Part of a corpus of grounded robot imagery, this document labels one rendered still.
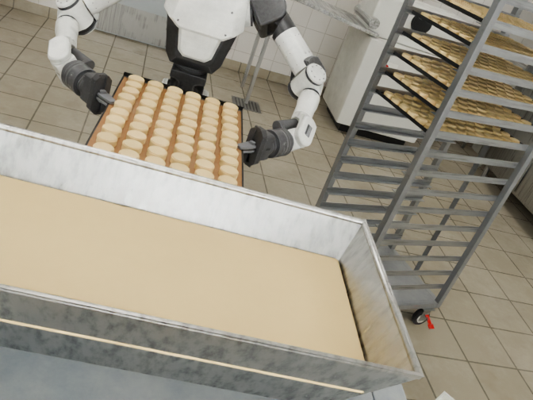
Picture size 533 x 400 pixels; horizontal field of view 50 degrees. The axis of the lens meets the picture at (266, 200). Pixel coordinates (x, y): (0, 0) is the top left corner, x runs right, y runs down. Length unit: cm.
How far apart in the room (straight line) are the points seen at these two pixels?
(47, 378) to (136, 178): 27
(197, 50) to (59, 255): 145
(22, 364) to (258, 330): 25
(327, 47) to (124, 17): 196
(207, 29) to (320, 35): 386
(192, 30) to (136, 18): 369
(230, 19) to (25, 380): 154
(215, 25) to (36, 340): 151
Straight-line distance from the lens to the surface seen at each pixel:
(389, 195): 307
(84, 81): 176
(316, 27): 578
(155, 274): 67
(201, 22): 200
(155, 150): 146
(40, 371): 66
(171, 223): 76
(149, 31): 571
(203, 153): 151
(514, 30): 239
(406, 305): 296
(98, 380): 66
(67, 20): 202
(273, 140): 172
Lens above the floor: 168
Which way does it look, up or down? 28 degrees down
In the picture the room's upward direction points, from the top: 21 degrees clockwise
